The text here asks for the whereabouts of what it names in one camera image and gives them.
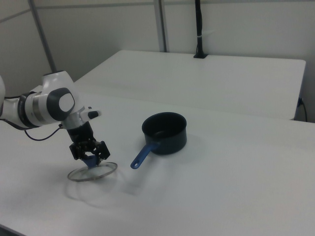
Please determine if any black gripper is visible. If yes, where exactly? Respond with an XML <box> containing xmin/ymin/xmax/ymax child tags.
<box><xmin>65</xmin><ymin>121</ymin><xmax>111</xmax><ymax>162</ymax></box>

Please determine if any glass lid with blue knob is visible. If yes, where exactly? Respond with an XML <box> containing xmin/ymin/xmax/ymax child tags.
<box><xmin>67</xmin><ymin>154</ymin><xmax>118</xmax><ymax>183</ymax></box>

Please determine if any dark blue saucepan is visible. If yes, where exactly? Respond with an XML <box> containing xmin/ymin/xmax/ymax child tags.
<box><xmin>130</xmin><ymin>112</ymin><xmax>188</xmax><ymax>171</ymax></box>

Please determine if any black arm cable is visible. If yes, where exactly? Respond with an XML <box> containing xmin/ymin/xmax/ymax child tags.
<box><xmin>0</xmin><ymin>118</ymin><xmax>63</xmax><ymax>143</ymax></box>

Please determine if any grey partition post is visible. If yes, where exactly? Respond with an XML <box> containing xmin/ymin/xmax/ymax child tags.
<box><xmin>153</xmin><ymin>0</ymin><xmax>171</xmax><ymax>53</ymax></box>

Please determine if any black clamp pole mount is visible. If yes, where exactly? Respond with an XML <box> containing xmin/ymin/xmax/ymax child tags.
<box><xmin>193</xmin><ymin>0</ymin><xmax>209</xmax><ymax>59</ymax></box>

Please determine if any black cable with blue plug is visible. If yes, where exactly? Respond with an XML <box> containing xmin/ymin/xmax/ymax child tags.
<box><xmin>298</xmin><ymin>97</ymin><xmax>309</xmax><ymax>121</ymax></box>

